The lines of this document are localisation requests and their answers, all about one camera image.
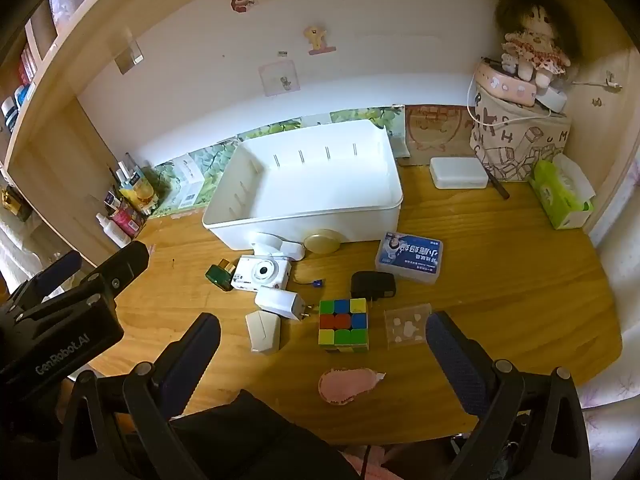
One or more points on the yellow drink carton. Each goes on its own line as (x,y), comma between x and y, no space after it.
(139,192)

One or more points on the black pen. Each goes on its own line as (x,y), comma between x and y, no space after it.
(496,186)

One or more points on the clear spotted plastic bag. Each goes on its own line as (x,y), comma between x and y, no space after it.
(406,327)

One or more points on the cosmetic brushes holder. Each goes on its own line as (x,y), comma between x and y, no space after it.
(122,172)

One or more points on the white carton box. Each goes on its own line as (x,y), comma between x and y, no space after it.
(186,180)

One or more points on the yellow bear wall sticker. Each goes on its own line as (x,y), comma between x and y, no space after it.
(317,39)

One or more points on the metal wall hook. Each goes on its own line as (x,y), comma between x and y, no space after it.
(612,82)

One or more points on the black clothing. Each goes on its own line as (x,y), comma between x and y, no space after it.
(260,440)

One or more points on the pink powder puff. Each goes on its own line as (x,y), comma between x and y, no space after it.
(345,385)

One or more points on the colourful puzzle cube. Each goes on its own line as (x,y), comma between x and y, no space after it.
(344,325)

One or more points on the red wall sticker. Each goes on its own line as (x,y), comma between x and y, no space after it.
(241,4)

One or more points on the green perfume bottle gold cap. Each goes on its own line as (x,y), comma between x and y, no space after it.
(220,275)

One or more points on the white plastic storage bin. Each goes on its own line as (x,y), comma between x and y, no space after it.
(310,185)

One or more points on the wooden shelf unit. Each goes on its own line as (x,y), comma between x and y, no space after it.
(65,160)

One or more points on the white squeeze bottle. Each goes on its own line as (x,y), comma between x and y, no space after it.
(112,230)

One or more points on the white charger plug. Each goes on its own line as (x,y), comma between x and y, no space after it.
(277,302)

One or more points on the beige printed fabric bag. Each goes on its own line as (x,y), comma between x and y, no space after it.
(520,145)

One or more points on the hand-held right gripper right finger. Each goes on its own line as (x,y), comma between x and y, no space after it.
(452,360)

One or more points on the pink tube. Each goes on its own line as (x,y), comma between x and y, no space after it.
(125,221)

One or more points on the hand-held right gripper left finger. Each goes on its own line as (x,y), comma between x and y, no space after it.
(197,355)

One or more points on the green tissue pack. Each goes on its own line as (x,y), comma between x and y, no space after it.
(560,192)

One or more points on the black power adapter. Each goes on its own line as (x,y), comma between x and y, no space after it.
(372,285)

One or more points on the blue and white box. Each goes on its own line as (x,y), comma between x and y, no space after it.
(410,257)

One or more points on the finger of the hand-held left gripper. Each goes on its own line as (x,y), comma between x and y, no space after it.
(57,267)
(125,262)

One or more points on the white compact camera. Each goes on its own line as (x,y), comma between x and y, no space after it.
(262,272)

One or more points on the cream rectangular case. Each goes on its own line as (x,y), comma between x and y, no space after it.
(262,330)

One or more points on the small white adapter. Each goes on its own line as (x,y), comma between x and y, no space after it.
(552,99)

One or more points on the pink round box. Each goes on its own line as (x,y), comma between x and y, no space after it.
(502,85)

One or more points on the round beige compact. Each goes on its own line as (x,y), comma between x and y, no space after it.
(322,242)

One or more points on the square clear wall hook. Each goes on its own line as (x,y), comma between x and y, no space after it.
(277,79)

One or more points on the white handheld fan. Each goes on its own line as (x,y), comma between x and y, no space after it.
(275,247)

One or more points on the brown-haired cloth doll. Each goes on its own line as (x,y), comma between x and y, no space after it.
(535,35)

